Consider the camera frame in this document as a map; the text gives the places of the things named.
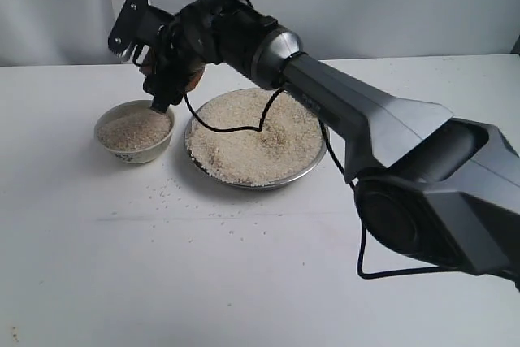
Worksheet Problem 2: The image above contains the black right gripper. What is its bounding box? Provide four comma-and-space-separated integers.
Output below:
142, 0, 279, 113

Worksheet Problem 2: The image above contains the brown wooden cup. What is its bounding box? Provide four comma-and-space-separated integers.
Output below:
139, 49, 206, 93

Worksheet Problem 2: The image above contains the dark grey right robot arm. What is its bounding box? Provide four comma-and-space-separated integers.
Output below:
138, 0, 519, 282

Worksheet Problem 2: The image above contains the rice in bowl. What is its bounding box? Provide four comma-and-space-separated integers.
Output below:
97, 109, 171, 151

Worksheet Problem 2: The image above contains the white floral ceramic bowl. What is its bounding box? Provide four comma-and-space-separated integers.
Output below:
94, 100, 176, 164

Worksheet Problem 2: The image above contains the rice heap in tray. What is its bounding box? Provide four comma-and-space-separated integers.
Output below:
188, 87, 324, 185

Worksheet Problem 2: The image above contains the round metal tray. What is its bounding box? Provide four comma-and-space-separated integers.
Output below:
183, 87, 330, 191

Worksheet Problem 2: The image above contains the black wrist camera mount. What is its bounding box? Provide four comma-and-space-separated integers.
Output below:
107, 0, 174, 62

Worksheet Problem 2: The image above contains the black camera cable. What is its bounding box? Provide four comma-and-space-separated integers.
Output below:
182, 0, 460, 280

